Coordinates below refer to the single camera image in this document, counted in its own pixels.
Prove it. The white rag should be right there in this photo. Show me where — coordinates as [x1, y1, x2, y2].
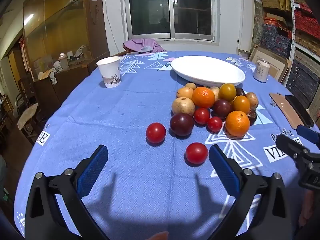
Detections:
[37, 61, 63, 84]

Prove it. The white trim strip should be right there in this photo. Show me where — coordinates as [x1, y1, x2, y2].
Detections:
[237, 0, 245, 52]

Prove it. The orange-yellow tomato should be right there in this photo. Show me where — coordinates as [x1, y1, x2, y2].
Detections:
[232, 95, 251, 115]

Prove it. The red cherry tomato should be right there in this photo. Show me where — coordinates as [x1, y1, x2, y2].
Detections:
[185, 142, 209, 165]
[146, 122, 166, 144]
[194, 108, 210, 125]
[207, 116, 223, 132]

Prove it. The stone-pattern board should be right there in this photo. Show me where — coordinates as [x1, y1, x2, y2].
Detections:
[251, 0, 264, 53]

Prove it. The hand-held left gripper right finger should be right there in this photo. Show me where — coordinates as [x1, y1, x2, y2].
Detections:
[209, 144, 293, 240]

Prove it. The white drink can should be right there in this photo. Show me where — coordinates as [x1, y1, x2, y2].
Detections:
[253, 59, 271, 83]

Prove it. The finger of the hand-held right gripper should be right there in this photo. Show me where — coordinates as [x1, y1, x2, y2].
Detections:
[296, 124, 320, 145]
[275, 133, 312, 159]

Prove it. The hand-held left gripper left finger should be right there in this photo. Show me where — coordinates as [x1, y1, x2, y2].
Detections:
[25, 144, 110, 240]

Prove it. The wooden picture frame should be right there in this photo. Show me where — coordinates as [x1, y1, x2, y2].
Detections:
[249, 45, 292, 83]

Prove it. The dark purple plum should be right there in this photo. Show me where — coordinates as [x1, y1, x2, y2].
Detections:
[170, 113, 195, 137]
[213, 99, 232, 118]

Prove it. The stack of blue patterned boxes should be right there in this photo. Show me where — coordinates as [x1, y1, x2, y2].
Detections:
[261, 24, 293, 53]

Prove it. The white metal shelf rack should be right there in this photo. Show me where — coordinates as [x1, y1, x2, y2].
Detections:
[259, 0, 320, 120]

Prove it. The printed paper cup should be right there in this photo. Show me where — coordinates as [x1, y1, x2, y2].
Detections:
[96, 56, 122, 88]

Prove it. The wooden glass-front cabinet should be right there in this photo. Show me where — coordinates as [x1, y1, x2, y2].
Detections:
[22, 0, 110, 120]

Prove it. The purple cloth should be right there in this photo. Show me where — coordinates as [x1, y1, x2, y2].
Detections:
[123, 38, 167, 53]

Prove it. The sliding glass window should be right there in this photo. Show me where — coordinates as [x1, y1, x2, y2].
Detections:
[121, 0, 220, 46]

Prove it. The orange mandarin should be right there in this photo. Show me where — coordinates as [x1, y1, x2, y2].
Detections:
[192, 86, 216, 108]
[225, 111, 251, 137]

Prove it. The wooden chair with cushion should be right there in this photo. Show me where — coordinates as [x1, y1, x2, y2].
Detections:
[16, 90, 50, 143]

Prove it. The blue printed tablecloth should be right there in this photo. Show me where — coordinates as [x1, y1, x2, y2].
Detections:
[14, 51, 320, 240]

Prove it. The yellow-green tomato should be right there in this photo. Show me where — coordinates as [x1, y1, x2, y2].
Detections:
[219, 83, 237, 102]

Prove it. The white oval plate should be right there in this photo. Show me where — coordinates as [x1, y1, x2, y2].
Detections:
[170, 56, 246, 87]

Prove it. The stack of red patterned boxes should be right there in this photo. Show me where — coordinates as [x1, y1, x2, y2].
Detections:
[264, 4, 320, 42]

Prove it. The person's right hand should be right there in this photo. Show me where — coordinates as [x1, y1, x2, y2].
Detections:
[298, 189, 319, 228]

